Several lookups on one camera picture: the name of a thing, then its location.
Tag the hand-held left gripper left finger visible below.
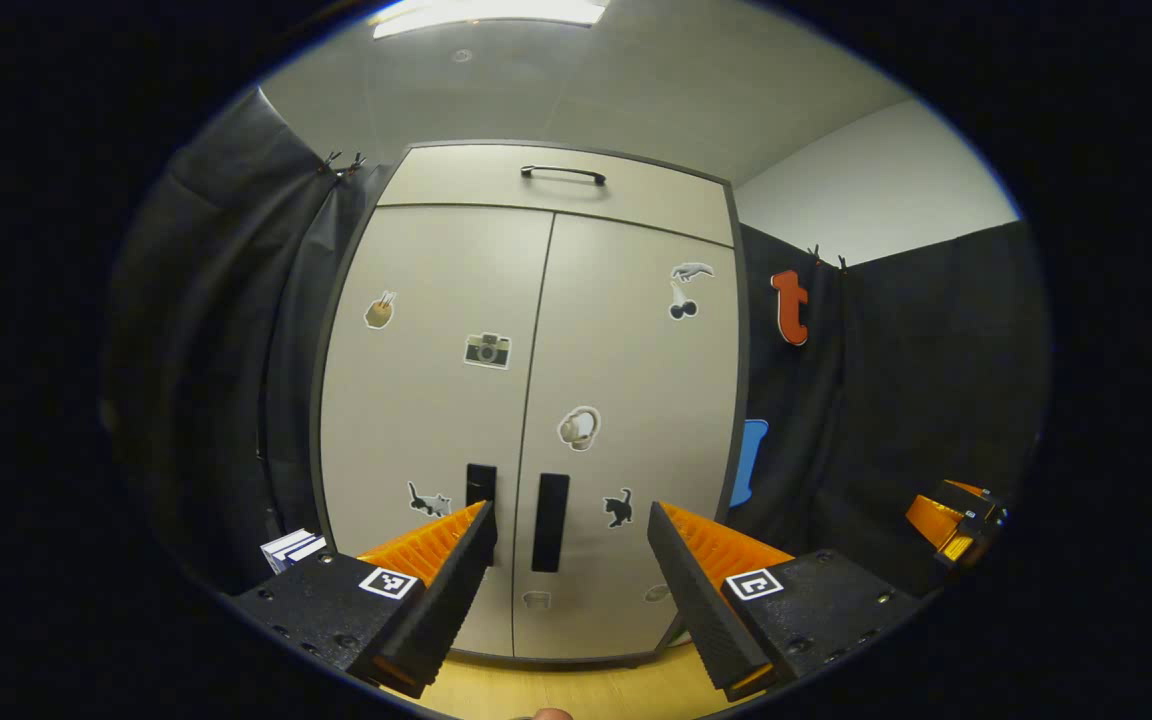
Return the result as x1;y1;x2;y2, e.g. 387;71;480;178
226;500;499;699

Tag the white cabinet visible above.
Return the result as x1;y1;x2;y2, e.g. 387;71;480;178
309;140;749;669

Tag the ceiling light panel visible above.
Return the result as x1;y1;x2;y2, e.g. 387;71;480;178
372;0;609;41

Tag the black door handle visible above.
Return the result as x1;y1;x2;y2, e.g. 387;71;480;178
532;473;572;574
465;463;498;569

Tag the black backdrop cloth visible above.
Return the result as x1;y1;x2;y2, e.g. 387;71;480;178
101;88;1052;601

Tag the black drawer handle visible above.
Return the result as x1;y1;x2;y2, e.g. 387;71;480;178
520;165;608;187

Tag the white and blue box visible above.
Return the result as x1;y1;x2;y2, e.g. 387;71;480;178
259;528;329;576

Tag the white cabinet door camera sticker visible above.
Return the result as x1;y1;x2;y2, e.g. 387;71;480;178
319;205;555;659

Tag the white cabinet drawer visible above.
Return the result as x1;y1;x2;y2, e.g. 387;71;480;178
377;143;735;248

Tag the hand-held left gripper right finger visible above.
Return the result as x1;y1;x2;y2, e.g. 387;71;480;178
647;500;922;703

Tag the white cabinet door headphones sticker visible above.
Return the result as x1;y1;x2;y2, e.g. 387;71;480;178
511;213;743;661

